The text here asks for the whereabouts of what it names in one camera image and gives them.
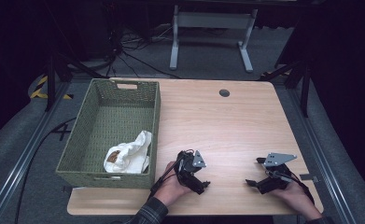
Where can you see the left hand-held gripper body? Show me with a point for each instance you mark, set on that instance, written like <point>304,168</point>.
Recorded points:
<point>188,165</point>

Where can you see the green woven basket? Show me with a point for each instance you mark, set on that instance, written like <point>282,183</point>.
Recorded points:
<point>121,124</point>

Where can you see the person's left hand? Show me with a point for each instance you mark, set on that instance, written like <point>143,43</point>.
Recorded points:
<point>171,188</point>

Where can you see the aluminium floor rail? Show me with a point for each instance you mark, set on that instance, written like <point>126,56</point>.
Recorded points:
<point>323,161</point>
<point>24,158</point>

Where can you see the person's right hand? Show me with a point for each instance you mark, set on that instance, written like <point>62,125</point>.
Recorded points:
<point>295,197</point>

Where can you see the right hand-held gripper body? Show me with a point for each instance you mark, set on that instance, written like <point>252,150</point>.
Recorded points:
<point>278,179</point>

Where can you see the black metal stand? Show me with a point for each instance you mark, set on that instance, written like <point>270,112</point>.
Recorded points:
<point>304,90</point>
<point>51,84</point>

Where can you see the yellow black floor tape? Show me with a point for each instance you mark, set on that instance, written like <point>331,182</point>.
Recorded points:
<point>38,91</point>

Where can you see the white cloth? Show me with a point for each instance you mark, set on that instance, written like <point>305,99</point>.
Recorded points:
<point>130,155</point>

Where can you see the white metal desk frame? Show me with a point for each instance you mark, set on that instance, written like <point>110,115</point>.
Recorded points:
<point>214,20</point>

